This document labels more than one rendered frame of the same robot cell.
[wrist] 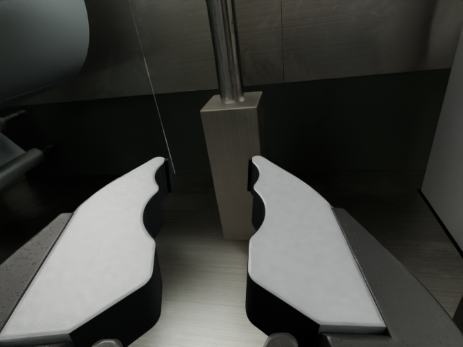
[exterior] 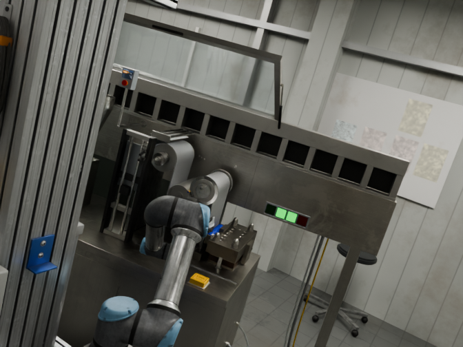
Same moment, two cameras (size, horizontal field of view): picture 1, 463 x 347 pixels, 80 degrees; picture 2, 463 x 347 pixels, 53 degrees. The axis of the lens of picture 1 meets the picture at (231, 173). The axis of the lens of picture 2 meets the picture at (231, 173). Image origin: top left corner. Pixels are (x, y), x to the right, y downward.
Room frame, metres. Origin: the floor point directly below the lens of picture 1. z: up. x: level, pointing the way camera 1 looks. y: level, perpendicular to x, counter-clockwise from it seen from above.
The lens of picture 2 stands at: (-2.04, -0.73, 1.85)
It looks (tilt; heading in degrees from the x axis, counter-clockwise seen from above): 12 degrees down; 358
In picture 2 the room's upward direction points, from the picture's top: 16 degrees clockwise
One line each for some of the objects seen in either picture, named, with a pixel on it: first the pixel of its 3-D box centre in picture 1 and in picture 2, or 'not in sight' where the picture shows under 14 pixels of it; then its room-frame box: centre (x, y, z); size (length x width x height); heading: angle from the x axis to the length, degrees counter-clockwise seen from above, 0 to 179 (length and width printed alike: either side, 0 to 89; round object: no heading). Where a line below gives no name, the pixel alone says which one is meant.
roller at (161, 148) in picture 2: not in sight; (173, 155); (0.36, -0.48, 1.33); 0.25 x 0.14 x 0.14; 165
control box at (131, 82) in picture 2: not in sight; (128, 78); (0.34, -0.16, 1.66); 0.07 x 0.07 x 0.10; 75
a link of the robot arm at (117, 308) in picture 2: not in sight; (118, 320); (-0.69, -0.55, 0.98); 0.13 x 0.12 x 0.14; 90
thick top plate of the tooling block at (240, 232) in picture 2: not in sight; (233, 240); (0.27, -0.90, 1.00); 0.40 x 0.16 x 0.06; 165
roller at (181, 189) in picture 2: not in sight; (187, 192); (0.32, -0.60, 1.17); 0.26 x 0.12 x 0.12; 165
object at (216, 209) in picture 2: not in sight; (215, 215); (0.26, -0.78, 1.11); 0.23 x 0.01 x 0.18; 165
